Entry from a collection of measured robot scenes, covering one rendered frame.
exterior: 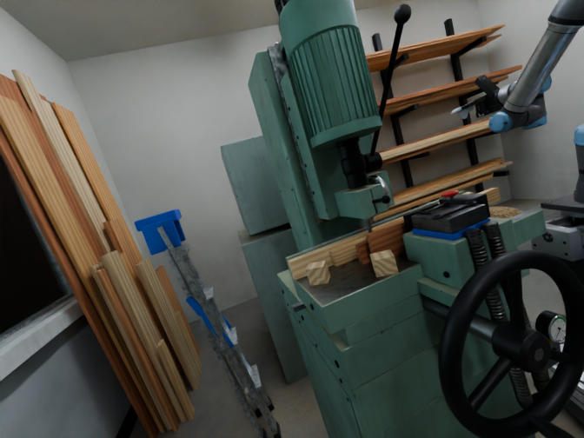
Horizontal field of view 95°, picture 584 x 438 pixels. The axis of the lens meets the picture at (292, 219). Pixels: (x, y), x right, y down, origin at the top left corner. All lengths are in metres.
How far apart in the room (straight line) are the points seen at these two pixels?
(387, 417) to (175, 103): 2.91
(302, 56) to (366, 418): 0.77
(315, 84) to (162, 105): 2.53
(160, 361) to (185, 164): 1.83
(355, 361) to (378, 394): 0.10
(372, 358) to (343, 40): 0.66
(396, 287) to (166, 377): 1.51
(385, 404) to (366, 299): 0.23
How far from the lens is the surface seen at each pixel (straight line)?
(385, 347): 0.63
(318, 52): 0.67
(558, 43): 1.24
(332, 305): 0.54
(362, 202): 0.66
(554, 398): 0.65
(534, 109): 1.41
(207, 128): 2.99
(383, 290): 0.58
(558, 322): 0.87
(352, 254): 0.71
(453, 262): 0.55
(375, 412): 0.70
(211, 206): 2.91
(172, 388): 1.91
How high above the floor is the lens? 1.15
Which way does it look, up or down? 8 degrees down
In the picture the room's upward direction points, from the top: 17 degrees counter-clockwise
